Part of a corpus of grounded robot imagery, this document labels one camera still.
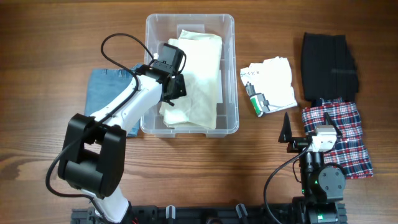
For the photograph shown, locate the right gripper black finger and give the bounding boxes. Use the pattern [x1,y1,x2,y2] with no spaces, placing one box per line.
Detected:
[278,112,292,143]
[323,112,343,137]

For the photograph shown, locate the cream cloth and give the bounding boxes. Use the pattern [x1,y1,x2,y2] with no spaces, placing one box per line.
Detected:
[159,30,222,129]

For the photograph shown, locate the blue jeans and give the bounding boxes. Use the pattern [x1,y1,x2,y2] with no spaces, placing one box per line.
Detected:
[83,63,144,138]

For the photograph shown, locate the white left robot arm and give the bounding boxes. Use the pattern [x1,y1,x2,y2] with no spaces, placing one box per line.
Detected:
[52,74,187,223]

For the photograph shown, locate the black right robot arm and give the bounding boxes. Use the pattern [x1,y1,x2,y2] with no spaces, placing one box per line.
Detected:
[279,112,348,224]

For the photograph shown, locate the red plaid folded shirt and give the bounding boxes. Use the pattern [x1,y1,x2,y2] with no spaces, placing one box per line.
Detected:
[302,98,374,179]

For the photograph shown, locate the black folded garment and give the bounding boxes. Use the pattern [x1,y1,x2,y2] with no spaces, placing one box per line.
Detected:
[301,33,359,101]

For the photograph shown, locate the white printed t-shirt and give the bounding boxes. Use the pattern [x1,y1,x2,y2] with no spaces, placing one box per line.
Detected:
[240,57,298,117]

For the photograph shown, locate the clear plastic storage bin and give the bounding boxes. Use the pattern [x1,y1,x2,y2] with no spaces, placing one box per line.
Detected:
[141,14,239,138]

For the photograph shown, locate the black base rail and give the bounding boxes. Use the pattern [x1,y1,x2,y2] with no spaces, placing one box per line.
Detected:
[70,203,348,224]

